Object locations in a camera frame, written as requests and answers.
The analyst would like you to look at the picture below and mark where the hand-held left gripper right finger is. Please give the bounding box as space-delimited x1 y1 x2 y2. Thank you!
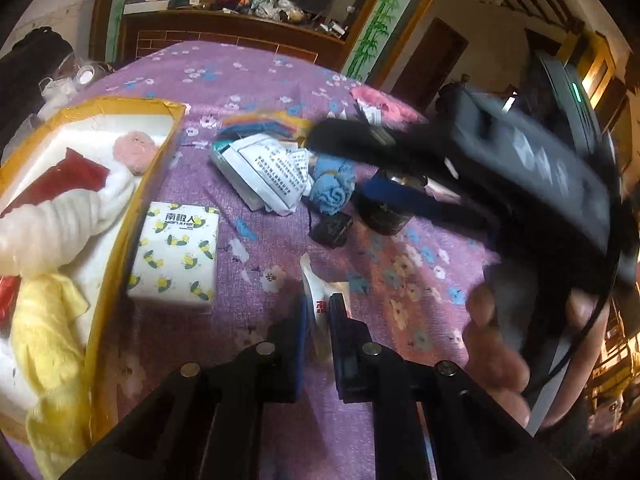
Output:
327 292 576 480

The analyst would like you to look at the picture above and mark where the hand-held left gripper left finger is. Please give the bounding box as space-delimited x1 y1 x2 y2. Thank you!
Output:
60 294 311 480

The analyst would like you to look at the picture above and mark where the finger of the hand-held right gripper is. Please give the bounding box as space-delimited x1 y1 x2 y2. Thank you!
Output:
306 119 451 176
359 177 501 231

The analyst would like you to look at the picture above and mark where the white sachet red label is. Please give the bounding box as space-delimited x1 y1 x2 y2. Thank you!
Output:
299 252 351 361

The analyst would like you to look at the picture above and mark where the black round metal-faced device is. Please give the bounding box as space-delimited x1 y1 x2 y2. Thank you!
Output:
352 170 431 236

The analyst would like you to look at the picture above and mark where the pink cloth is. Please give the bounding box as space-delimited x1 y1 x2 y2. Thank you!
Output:
350 85 426 126

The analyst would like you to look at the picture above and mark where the blue plush toy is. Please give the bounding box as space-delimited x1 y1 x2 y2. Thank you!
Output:
305 155 358 218

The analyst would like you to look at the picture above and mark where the white printed paper packet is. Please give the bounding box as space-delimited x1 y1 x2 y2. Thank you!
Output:
209 134 313 217

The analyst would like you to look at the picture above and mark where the bee print tissue pack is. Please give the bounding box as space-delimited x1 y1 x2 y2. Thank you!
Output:
126 201 221 316

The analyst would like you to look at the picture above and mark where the yellow box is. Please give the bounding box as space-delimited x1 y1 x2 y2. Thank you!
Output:
0 95 188 443

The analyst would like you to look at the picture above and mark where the person's right hand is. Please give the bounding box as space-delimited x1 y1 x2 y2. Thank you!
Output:
462 285 616 428

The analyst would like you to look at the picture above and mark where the small black pouch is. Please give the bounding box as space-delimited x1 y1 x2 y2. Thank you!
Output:
309 211 353 248

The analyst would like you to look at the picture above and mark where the brown wooden door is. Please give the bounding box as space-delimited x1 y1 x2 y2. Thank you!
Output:
390 17 469 111

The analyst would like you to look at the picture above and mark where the purple floral blanket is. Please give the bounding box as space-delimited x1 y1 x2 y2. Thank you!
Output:
10 40 531 480

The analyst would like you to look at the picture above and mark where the blue and orange cloth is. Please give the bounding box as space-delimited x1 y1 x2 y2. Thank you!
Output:
217 112 313 143

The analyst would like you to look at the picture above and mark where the bamboo painted panel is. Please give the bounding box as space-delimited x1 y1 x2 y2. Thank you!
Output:
344 0 416 82
105 0 138 63

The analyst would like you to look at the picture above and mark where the pile of headboard clutter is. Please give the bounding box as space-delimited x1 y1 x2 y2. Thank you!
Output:
122 0 351 38

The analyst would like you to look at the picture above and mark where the brown wooden headboard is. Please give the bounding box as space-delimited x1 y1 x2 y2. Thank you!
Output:
122 9 347 73

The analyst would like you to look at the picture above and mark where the pink plush toy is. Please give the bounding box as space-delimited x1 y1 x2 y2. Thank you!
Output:
112 130 162 177

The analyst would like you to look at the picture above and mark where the yellow towel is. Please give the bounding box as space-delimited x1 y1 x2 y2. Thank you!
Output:
11 275 93 466

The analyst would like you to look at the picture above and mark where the white fluffy towel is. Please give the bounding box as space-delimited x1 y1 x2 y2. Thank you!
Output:
0 165 138 278

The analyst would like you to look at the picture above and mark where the red cloth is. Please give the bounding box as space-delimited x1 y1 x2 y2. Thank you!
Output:
0 147 111 218

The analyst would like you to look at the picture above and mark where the small red item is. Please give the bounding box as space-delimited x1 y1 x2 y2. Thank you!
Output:
0 277 21 331

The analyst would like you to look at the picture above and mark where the clear plastic bag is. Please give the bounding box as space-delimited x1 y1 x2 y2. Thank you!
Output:
40 57 118 121

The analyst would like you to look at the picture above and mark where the black garment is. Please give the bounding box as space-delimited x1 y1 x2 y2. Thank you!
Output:
0 27 76 161

